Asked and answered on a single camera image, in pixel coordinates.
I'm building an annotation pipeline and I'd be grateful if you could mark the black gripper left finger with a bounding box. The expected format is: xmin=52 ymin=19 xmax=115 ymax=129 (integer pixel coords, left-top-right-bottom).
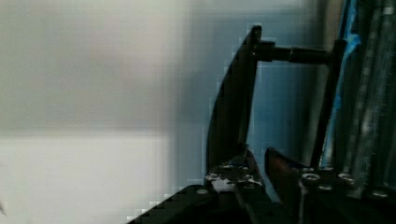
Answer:
xmin=205 ymin=150 xmax=264 ymax=193

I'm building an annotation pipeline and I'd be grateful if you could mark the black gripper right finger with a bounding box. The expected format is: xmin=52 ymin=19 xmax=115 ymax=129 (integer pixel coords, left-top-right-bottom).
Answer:
xmin=264 ymin=147 xmax=357 ymax=224

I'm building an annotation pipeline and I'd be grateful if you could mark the silver toaster oven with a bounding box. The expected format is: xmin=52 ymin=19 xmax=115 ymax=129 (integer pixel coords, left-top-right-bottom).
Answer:
xmin=176 ymin=0 xmax=395 ymax=193

